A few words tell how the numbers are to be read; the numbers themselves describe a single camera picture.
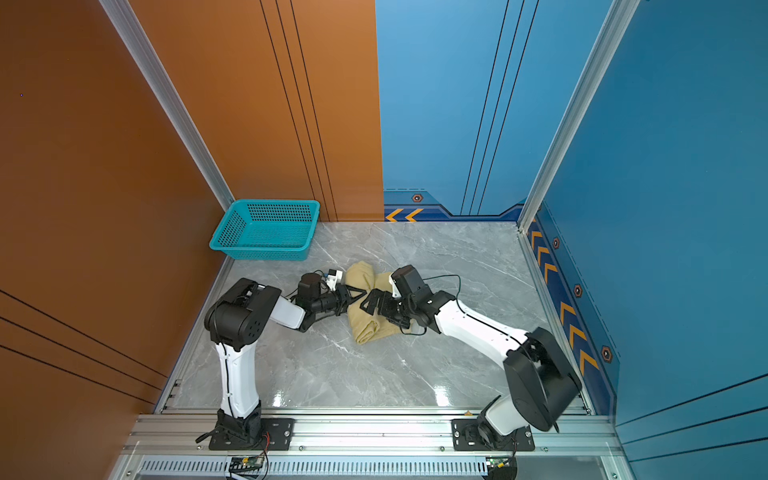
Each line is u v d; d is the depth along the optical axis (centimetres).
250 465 72
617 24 70
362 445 73
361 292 95
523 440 72
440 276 77
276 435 74
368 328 83
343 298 89
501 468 71
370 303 74
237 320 56
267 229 120
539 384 41
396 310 71
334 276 96
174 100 85
